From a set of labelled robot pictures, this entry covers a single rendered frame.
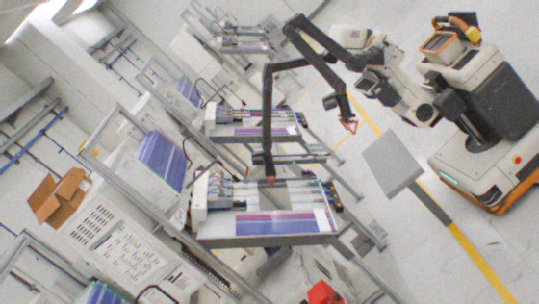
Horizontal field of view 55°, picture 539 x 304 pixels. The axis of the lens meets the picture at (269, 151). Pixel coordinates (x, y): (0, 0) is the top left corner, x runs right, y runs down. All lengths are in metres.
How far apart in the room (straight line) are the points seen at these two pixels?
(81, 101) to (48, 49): 0.63
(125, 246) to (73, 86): 3.55
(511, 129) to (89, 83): 4.34
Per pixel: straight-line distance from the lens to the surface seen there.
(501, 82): 2.94
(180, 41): 7.36
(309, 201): 2.96
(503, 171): 3.02
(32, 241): 1.84
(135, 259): 2.69
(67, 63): 5.95
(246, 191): 3.07
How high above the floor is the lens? 2.04
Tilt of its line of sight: 18 degrees down
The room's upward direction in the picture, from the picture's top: 46 degrees counter-clockwise
